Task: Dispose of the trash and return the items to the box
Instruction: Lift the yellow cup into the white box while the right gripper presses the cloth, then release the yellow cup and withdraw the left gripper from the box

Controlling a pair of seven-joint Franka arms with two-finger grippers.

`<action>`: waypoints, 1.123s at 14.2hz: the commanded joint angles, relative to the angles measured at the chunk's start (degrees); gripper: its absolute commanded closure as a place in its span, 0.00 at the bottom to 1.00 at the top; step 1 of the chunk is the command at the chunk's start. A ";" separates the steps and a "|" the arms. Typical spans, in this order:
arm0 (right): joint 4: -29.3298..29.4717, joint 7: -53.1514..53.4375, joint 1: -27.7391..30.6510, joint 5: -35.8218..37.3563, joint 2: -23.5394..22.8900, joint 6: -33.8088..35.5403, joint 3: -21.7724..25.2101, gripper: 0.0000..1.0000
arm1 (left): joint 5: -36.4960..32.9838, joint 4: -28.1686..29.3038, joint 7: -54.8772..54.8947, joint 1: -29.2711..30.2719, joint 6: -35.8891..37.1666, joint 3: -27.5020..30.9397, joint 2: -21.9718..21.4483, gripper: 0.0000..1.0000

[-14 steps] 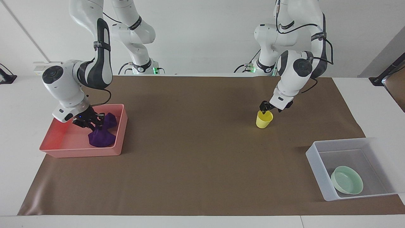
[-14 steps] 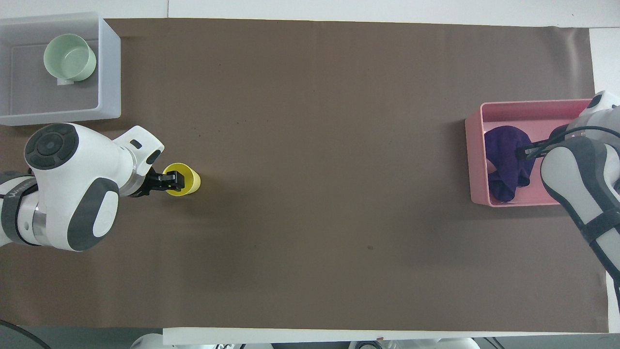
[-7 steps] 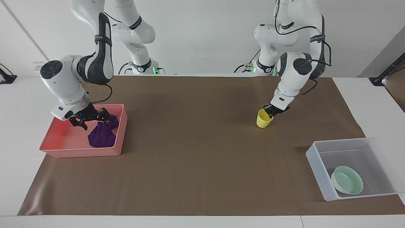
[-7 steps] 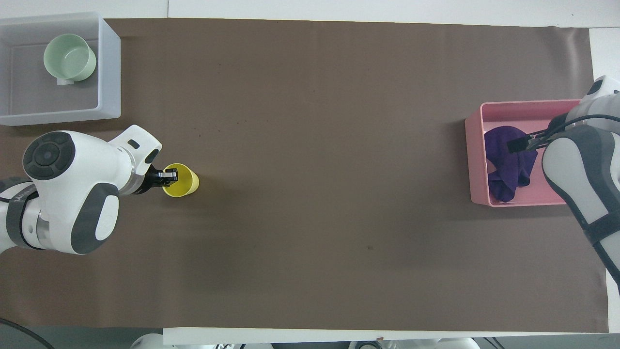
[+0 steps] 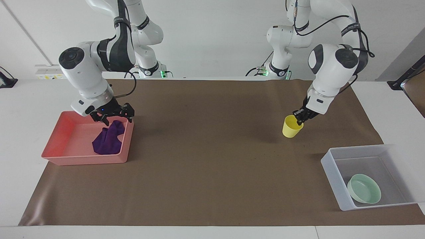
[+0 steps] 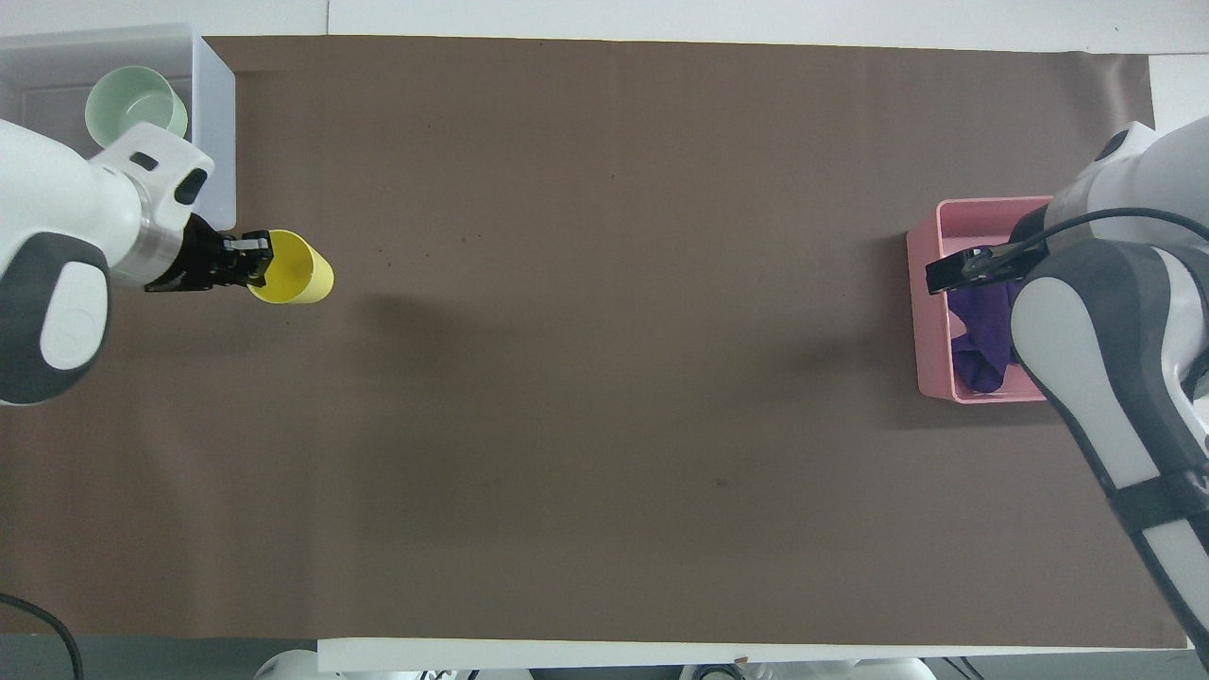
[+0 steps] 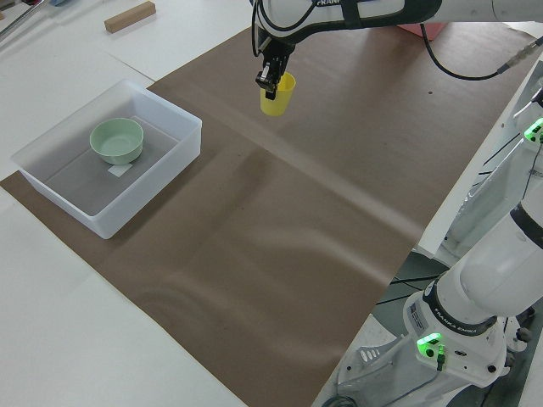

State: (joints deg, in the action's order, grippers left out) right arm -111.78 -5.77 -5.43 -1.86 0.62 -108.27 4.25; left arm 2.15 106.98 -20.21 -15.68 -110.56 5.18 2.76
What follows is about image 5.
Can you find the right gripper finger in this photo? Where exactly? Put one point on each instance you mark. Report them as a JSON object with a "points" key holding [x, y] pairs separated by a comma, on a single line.
{"points": [[128, 112], [101, 119]]}

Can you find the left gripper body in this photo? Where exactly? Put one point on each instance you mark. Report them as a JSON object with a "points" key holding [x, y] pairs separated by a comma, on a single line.
{"points": [[312, 114]]}

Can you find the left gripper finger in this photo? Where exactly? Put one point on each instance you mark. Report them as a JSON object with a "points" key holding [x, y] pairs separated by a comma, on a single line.
{"points": [[302, 120], [298, 114]]}

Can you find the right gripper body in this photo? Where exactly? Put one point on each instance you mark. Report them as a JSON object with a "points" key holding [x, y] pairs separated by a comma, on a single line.
{"points": [[109, 109]]}

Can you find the yellow plastic cup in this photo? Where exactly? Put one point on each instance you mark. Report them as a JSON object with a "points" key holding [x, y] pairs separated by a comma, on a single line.
{"points": [[291, 129]]}

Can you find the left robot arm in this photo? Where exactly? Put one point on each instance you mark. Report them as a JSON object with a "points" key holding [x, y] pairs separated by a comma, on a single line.
{"points": [[330, 68]]}

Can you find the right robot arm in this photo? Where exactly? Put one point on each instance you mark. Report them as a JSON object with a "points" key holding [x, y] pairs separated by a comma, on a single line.
{"points": [[84, 74]]}

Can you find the purple cloth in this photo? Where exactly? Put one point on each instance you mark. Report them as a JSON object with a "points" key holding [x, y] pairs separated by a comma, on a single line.
{"points": [[108, 141]]}

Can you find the pink plastic tray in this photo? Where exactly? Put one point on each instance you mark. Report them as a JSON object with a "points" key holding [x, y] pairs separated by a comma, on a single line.
{"points": [[71, 146]]}

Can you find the translucent white plastic bin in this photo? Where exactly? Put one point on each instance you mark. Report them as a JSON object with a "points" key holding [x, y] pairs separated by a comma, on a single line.
{"points": [[335, 172]]}

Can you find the white power strip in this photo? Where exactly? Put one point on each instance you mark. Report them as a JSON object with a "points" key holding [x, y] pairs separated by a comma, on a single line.
{"points": [[48, 72]]}

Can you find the mint green bowl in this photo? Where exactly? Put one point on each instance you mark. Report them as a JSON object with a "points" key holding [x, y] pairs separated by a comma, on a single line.
{"points": [[365, 191]]}

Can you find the black stand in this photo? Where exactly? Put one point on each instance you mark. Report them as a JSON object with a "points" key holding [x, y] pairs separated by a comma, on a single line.
{"points": [[6, 81], [403, 78]]}

